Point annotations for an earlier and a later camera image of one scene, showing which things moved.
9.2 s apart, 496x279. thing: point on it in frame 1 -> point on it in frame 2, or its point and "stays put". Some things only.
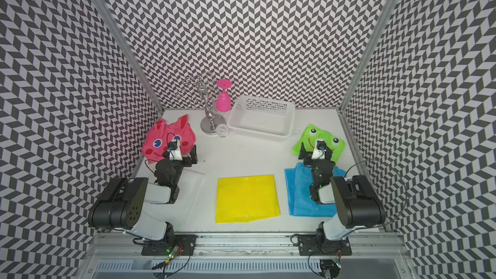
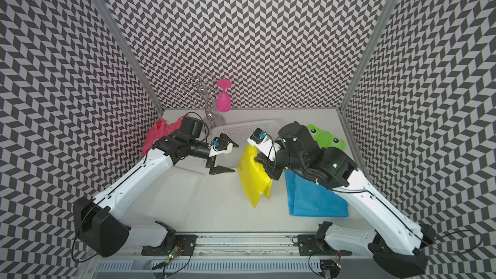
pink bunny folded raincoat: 156,139 stays put
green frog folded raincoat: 311,134 stays put
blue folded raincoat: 298,184 stays put
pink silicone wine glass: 223,99 stays put
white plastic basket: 265,118 -> 237,131
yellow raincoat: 246,199 -> 254,175
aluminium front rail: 104,245 stays put
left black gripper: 193,157 -> 218,169
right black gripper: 307,154 -> 268,166
